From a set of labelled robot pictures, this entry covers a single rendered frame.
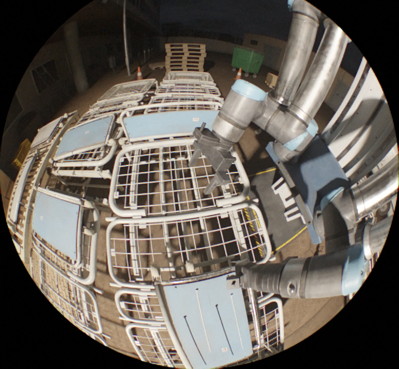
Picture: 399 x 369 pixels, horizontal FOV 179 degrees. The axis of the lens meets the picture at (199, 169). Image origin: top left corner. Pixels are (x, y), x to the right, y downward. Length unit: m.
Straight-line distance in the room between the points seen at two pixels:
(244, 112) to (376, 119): 0.71
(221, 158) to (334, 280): 0.37
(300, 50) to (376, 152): 0.55
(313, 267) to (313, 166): 0.65
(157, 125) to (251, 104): 0.72
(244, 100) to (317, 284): 0.40
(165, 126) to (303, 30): 0.96
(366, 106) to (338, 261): 0.72
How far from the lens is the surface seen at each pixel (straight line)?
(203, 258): 1.17
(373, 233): 0.63
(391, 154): 7.22
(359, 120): 0.84
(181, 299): 0.64
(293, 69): 0.64
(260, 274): 0.32
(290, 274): 0.28
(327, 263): 0.27
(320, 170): 0.82
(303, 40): 0.64
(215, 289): 0.65
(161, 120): 0.90
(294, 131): 0.41
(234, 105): 0.33
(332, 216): 0.38
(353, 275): 0.26
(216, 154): 0.36
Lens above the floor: 1.16
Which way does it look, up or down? 56 degrees down
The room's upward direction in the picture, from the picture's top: 9 degrees clockwise
